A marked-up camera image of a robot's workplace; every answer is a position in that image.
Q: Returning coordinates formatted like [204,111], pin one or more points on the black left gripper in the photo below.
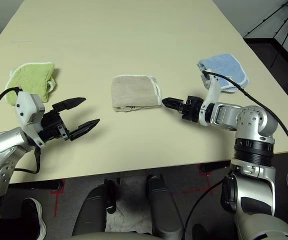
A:
[54,127]

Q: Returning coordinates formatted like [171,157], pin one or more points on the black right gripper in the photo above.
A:
[192,108]

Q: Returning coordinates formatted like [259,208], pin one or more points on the beige towel with white trim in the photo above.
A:
[133,92]

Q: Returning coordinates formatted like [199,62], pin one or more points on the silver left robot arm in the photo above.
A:
[1,145]

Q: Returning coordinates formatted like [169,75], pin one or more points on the green folded towel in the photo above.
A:
[31,77]

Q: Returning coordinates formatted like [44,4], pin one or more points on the light blue folded towel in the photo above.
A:
[228,66]

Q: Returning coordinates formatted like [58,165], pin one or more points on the black table foot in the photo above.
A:
[213,167]
[46,186]

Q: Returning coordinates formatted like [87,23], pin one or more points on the dark grey robot left leg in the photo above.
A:
[93,212]

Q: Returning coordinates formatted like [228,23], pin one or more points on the dark grey robot leg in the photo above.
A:
[93,212]
[163,207]

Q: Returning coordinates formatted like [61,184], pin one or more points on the dark grey robot right leg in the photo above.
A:
[163,207]

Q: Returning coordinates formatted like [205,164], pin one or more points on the black sneaker white sole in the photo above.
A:
[32,217]

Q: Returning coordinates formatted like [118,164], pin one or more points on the black tripod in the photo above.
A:
[264,19]

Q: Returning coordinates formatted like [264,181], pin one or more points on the beige robot torso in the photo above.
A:
[108,237]

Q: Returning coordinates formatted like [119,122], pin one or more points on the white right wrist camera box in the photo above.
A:
[213,92]

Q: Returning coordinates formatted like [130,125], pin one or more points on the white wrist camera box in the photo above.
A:
[213,92]
[25,107]

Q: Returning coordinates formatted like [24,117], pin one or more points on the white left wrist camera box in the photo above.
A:
[25,107]

